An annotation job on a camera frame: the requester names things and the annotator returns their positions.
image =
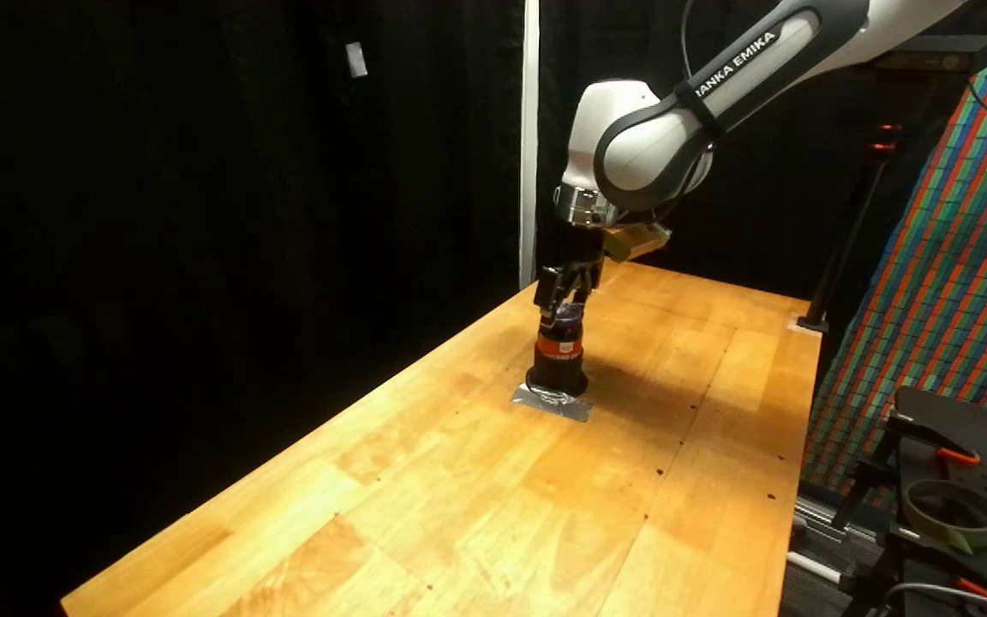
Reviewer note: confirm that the colourful striped panel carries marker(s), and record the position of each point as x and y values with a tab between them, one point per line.
950	277

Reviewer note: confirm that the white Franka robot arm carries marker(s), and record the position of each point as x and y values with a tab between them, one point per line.
734	80

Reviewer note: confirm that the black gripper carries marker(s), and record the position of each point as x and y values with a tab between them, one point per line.
570	246

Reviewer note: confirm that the green tape roll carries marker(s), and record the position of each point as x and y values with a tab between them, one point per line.
950	513

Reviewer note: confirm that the black stand with orange clamp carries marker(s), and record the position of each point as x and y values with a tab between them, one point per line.
853	228

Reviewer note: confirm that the small white tag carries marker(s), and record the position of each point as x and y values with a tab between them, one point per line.
357	60

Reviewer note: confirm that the white vertical pole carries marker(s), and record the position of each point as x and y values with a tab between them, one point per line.
529	139

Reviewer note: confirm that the grey metal rail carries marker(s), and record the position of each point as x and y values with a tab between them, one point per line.
821	549

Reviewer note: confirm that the grey cloth pad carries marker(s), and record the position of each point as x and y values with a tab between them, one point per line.
550	400

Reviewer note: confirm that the yellowish wrist camera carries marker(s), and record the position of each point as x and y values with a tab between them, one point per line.
638	239

